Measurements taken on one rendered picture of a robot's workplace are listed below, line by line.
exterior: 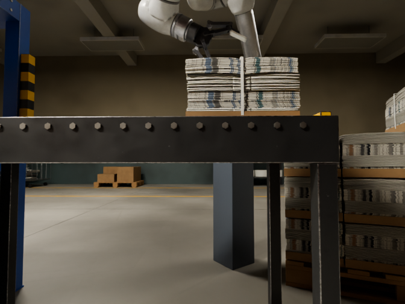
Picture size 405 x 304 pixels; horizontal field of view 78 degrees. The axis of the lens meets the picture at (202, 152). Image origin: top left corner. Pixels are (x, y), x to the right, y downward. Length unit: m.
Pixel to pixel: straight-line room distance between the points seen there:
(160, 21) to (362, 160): 1.16
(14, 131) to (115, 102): 7.99
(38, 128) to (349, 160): 1.35
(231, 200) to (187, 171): 6.41
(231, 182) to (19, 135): 1.19
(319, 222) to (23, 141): 0.78
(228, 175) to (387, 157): 0.85
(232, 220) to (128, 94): 7.41
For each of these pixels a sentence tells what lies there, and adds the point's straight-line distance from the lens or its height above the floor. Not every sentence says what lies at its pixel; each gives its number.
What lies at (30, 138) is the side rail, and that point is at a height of 0.74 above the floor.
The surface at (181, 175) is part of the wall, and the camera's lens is 8.03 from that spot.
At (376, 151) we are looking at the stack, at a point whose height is 0.74.
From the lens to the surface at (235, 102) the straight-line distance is 0.85.
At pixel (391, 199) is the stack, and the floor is 0.50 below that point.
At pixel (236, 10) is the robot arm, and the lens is 1.53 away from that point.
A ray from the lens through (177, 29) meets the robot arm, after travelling 1.05.
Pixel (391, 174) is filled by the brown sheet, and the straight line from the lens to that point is 1.53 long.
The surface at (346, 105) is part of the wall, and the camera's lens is 9.29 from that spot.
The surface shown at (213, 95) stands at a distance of 0.85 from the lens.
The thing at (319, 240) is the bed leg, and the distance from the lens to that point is 0.71.
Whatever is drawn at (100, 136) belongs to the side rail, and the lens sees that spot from 0.69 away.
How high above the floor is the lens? 0.68
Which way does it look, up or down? 2 degrees up
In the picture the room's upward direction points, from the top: straight up
